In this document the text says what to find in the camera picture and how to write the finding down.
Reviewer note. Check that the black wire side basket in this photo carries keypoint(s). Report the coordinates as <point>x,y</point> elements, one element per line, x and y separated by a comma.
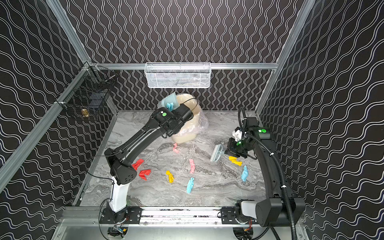
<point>91,93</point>

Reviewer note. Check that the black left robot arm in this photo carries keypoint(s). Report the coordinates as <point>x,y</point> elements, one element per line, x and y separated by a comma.
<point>162,123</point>

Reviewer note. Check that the cream plastic waste bin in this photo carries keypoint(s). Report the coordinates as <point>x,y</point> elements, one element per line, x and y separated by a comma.
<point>187,138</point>

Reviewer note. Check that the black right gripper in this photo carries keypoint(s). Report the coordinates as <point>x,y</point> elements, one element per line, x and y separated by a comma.
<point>232,147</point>

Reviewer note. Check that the white wire wall basket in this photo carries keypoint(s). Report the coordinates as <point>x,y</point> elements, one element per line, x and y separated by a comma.
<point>178,75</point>

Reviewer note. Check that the pale green dustpan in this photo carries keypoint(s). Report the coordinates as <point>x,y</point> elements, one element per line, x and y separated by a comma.
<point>172,98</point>

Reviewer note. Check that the pink paper scrap near bin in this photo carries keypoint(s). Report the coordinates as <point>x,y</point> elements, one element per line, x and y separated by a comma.
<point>175,145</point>

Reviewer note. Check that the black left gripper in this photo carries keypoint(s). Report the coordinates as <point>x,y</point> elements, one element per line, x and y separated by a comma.
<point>182,111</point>

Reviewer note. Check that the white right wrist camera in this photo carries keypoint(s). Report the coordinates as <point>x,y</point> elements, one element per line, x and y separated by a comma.
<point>237,134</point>

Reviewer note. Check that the brass object in basket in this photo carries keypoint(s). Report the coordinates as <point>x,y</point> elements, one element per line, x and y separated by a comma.
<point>85,113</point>

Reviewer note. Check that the pink paper scrap centre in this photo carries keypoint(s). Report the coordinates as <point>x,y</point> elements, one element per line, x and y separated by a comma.
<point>192,166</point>

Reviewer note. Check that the pale green hand brush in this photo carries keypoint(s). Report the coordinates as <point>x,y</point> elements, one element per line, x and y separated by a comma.
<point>219,150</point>

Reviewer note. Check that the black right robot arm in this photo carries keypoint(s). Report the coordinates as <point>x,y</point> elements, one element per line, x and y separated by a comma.
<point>281,208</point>

